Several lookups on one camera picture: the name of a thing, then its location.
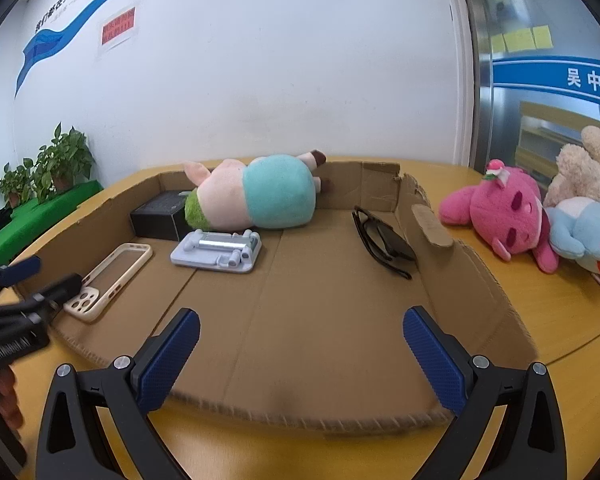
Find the wooden desktop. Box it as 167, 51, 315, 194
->
0, 155, 600, 480

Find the small potted green plant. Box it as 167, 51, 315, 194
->
0, 160, 36, 208

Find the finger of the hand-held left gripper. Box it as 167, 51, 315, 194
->
0, 255, 42, 306
10, 273, 83, 322

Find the small white box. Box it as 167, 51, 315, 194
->
170, 228, 263, 275

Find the large potted green plant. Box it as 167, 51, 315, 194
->
32, 122, 97, 196

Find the green turf table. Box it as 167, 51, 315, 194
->
0, 180, 104, 271

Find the black product box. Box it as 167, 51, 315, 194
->
129, 190, 197, 242

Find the metal door frame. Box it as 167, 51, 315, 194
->
455, 0, 496, 171

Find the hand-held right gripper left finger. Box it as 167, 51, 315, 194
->
35, 307, 216, 480

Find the pink pig plush toy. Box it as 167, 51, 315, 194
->
182, 149, 333, 231

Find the blue ribbon wall decal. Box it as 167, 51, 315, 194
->
15, 0, 261, 91

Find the beige clear phone case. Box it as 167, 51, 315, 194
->
63, 243, 154, 323

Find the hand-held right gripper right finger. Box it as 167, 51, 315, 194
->
402, 305, 567, 480

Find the light blue plush toy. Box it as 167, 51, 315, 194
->
547, 196, 600, 276

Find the black clip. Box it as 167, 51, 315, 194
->
351, 206, 418, 281

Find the red wall notice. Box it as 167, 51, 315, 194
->
99, 4, 140, 50

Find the beige plush toy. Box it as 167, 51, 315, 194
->
544, 125, 600, 208

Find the person's left hand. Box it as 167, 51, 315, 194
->
0, 362, 25, 433

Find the blue door banner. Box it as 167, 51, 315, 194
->
492, 55, 600, 100

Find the brown cardboard box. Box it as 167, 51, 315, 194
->
12, 159, 540, 433

